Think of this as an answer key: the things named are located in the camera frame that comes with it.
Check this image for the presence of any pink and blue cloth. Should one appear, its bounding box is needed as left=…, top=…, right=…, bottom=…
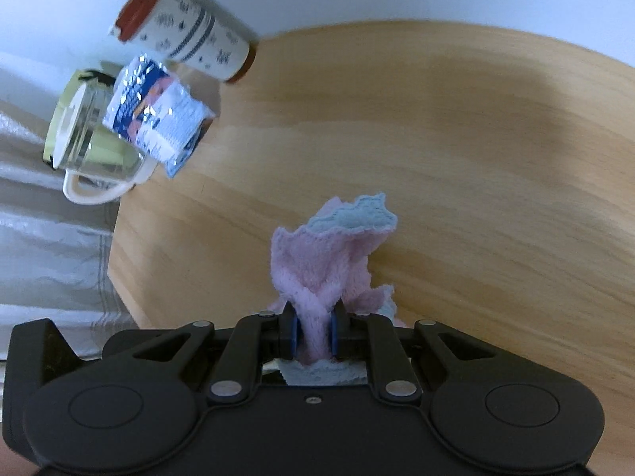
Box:
left=268, top=191, right=400, bottom=388

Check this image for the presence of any white patterned tumbler red lid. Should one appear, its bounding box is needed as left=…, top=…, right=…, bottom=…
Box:
left=110, top=0, right=258, bottom=84

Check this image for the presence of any grey translucent curtain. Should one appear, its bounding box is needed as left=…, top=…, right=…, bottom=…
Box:
left=0, top=99, right=142, bottom=363

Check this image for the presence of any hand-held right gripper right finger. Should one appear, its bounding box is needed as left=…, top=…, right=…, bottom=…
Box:
left=330, top=302, right=527, bottom=400

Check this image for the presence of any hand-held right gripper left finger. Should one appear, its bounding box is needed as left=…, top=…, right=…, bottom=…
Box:
left=103, top=302, right=300, bottom=403

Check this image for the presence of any glass mug white handle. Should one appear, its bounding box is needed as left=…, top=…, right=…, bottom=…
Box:
left=42, top=69, right=156, bottom=205

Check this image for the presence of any blue and white foil packet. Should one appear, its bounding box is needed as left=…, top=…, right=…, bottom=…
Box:
left=102, top=53, right=216, bottom=178

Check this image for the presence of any clear glass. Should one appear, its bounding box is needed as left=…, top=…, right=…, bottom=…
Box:
left=51, top=83, right=146, bottom=183

